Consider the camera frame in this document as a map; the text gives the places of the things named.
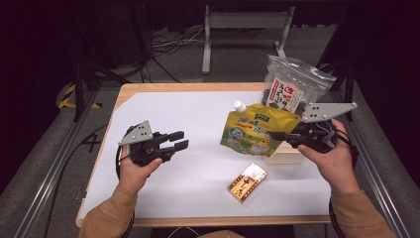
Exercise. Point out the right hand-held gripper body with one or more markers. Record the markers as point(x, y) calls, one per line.
point(317, 132)

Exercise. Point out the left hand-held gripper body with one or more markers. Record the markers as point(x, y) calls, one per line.
point(145, 148)

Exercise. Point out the cream plastic container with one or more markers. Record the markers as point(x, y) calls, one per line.
point(287, 155)

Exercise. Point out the yellow spouted sauce pouch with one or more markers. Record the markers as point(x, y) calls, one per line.
point(254, 132)

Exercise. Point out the clear bag of dried seaweed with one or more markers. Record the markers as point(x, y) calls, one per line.
point(294, 86)

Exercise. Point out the person's left hand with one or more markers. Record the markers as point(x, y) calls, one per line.
point(135, 175)

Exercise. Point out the person's right hand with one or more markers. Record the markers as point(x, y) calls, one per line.
point(333, 168)

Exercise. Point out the white table mat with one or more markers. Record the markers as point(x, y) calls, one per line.
point(198, 109)

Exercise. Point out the black metal stand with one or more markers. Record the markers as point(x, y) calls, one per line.
point(348, 89)
point(78, 86)

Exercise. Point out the small red and yellow box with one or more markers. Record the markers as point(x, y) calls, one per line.
point(247, 182)

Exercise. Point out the grey metal stand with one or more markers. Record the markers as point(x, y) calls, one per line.
point(246, 20)

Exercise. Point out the aluminium frame rail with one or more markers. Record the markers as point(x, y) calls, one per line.
point(379, 172)
point(49, 178)

